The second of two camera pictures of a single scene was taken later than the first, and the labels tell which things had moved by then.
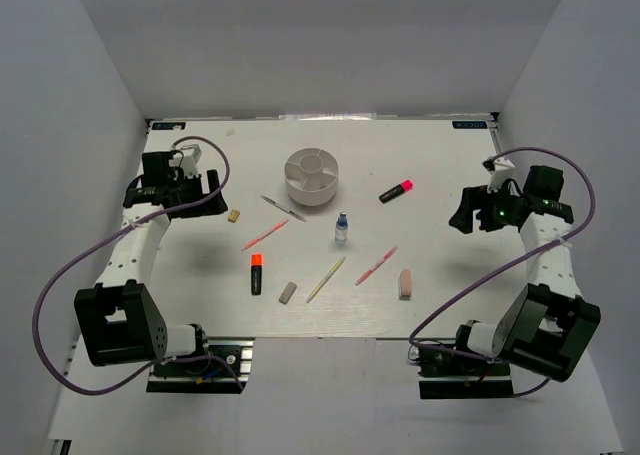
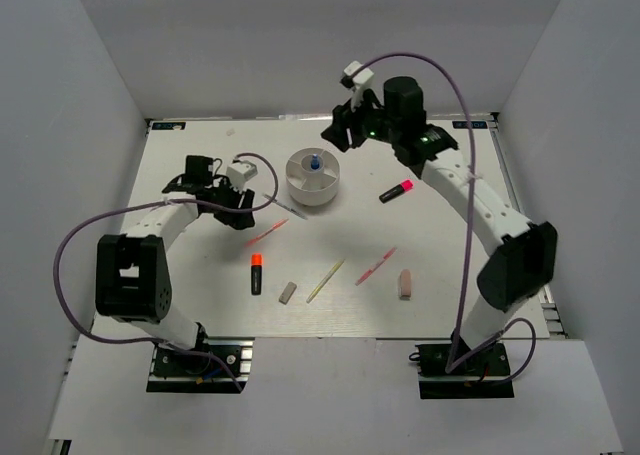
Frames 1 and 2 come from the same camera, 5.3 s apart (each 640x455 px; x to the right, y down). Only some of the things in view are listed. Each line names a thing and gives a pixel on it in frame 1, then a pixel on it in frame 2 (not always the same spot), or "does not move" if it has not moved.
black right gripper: x=471 y=199 to x=344 y=118
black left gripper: x=214 y=206 to x=239 y=220
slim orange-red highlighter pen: x=265 y=234 does not move
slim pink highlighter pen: x=376 y=264 does not move
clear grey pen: x=284 y=208 does not move
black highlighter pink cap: x=404 y=186 does not move
